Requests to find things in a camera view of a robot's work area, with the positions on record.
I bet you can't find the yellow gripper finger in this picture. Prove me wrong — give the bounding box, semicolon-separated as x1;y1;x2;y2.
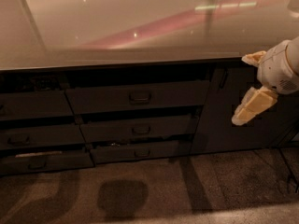
242;50;266;67
232;86;278;126

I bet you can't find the dark drawer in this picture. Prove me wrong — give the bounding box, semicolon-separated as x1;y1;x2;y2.
91;140;192;164
0;150;93;175
80;115;198;143
0;91;72;120
0;124;84;150
65;80;209;114

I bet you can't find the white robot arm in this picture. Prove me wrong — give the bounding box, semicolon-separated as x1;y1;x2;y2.
232;37;299;126

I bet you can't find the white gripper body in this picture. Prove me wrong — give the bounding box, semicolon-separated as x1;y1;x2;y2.
257;39;299;94

